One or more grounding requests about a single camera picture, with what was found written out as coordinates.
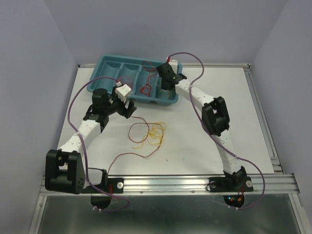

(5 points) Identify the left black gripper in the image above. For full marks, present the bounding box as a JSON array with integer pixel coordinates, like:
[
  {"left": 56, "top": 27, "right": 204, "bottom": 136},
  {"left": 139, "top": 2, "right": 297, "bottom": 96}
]
[{"left": 104, "top": 86, "right": 137, "bottom": 118}]

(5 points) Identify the dark red long wire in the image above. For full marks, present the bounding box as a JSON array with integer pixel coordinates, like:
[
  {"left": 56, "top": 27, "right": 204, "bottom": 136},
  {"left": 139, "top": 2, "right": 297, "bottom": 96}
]
[{"left": 107, "top": 116, "right": 163, "bottom": 176}]

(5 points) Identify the bright red wire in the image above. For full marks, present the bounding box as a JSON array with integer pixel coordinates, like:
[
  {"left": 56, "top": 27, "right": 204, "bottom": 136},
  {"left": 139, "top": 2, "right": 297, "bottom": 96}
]
[{"left": 138, "top": 60, "right": 159, "bottom": 96}]

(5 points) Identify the thick yellow wire bundle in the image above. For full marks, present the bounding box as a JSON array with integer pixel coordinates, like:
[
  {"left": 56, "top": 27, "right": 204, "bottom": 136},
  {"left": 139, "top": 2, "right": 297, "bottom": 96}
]
[{"left": 131, "top": 121, "right": 167, "bottom": 150}]

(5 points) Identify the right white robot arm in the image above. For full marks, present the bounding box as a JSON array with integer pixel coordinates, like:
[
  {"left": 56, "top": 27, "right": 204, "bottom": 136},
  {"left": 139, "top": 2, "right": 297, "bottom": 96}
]
[{"left": 156, "top": 62, "right": 247, "bottom": 190}]

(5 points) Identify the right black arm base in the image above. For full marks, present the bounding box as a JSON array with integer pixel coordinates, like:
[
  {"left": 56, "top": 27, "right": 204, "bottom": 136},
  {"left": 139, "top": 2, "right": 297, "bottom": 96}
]
[{"left": 206, "top": 166, "right": 254, "bottom": 209}]

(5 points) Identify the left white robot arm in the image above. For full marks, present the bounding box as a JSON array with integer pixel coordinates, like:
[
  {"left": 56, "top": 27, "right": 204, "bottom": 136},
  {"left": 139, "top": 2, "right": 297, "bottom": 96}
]
[{"left": 44, "top": 84, "right": 137, "bottom": 194}]

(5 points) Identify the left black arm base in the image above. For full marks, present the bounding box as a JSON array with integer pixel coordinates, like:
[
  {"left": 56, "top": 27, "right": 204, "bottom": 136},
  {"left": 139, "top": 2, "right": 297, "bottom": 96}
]
[{"left": 81, "top": 167, "right": 130, "bottom": 213}]

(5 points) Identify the teal compartment tray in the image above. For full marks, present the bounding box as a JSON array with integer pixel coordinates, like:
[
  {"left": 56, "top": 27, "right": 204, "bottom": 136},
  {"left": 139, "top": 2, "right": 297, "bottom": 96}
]
[{"left": 87, "top": 55, "right": 178, "bottom": 106}]

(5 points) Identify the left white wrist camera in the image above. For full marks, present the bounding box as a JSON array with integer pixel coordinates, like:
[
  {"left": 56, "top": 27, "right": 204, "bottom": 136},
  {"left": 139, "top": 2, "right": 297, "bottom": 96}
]
[{"left": 115, "top": 81, "right": 133, "bottom": 103}]

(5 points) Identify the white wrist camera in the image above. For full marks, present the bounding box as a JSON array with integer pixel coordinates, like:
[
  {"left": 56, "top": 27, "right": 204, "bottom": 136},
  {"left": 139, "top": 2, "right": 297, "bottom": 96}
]
[
  {"left": 115, "top": 81, "right": 133, "bottom": 103},
  {"left": 167, "top": 59, "right": 178, "bottom": 74}
]

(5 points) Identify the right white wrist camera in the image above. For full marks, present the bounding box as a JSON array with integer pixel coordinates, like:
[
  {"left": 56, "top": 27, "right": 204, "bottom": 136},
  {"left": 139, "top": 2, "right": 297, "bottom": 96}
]
[{"left": 167, "top": 59, "right": 178, "bottom": 74}]

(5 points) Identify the aluminium mounting rail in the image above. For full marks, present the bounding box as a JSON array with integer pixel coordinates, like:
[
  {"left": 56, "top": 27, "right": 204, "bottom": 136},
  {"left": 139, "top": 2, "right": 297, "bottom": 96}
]
[{"left": 40, "top": 173, "right": 300, "bottom": 195}]

